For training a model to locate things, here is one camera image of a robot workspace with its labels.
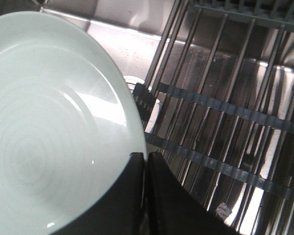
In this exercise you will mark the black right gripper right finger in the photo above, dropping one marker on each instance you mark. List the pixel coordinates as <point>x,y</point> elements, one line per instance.
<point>172,210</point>

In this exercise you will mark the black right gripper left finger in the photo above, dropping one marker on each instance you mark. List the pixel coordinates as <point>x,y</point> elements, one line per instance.
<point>120,210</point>

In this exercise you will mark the light green round plate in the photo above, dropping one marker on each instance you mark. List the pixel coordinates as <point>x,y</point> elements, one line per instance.
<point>68,123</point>

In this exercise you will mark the grey metal dish drying rack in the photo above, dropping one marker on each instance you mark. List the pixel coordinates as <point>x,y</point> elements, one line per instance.
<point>218,102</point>

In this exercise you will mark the stainless steel sink basin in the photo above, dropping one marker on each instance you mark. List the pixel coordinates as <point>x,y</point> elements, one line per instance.
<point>130,30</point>

